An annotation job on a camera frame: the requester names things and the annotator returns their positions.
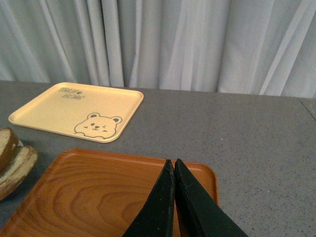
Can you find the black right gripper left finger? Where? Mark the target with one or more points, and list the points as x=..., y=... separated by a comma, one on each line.
x=155, y=219

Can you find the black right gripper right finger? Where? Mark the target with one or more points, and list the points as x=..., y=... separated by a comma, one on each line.
x=198, y=214

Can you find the white round plate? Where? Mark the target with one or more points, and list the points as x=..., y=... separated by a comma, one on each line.
x=20, y=144

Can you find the bread slice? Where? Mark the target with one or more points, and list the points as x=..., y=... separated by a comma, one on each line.
x=8, y=144
x=23, y=161

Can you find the yellow bear tray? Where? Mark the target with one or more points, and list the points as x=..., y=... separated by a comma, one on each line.
x=88, y=112

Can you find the grey curtain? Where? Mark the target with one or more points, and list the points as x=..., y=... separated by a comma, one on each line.
x=264, y=47

